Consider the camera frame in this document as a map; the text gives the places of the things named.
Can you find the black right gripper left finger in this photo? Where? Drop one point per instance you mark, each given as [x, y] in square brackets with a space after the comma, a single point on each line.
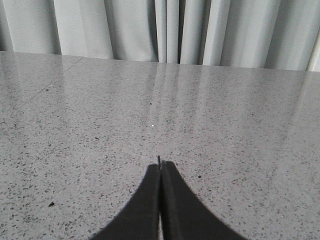
[139, 219]

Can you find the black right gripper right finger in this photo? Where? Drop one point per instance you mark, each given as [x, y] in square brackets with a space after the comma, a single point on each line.
[183, 215]

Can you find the grey pleated curtain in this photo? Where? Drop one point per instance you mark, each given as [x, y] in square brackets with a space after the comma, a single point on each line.
[275, 34]

